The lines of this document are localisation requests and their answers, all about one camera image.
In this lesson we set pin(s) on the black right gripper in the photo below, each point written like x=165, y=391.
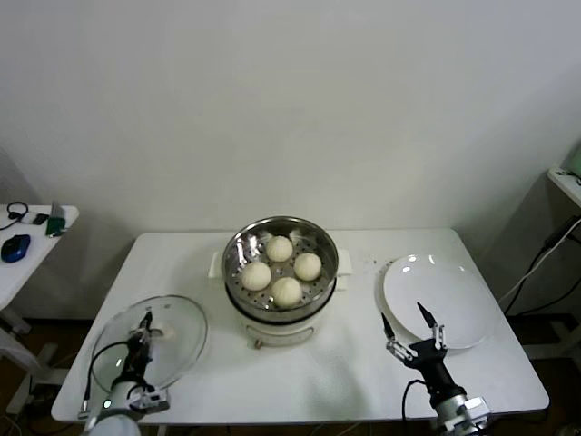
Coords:
x=431, y=368

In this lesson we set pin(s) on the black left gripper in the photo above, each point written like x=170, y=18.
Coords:
x=138, y=361

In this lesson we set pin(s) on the white steamed baozi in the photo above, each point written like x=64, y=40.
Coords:
x=256, y=276
x=286, y=291
x=308, y=266
x=279, y=249

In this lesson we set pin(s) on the stainless steel steamer basket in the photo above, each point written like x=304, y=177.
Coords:
x=236, y=254

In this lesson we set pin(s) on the white round plate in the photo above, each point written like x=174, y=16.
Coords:
x=445, y=290
x=379, y=300

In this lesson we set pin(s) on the white electric cooker base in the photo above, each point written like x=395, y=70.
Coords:
x=277, y=331

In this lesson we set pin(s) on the white side table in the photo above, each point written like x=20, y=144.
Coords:
x=32, y=272

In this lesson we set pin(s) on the grey metal piece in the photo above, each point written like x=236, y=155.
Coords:
x=56, y=210

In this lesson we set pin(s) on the small black device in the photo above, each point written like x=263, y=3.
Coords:
x=40, y=219

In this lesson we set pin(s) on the blue computer mouse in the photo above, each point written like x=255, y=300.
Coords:
x=13, y=247

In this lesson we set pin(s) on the white side desk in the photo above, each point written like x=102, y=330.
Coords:
x=565, y=179

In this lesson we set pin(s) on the pale green object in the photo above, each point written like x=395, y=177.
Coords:
x=575, y=156

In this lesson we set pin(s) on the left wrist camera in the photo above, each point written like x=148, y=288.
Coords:
x=152, y=399

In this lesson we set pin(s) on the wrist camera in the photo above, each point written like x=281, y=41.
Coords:
x=476, y=409
x=152, y=399

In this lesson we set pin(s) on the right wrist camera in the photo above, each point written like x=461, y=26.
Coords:
x=476, y=409

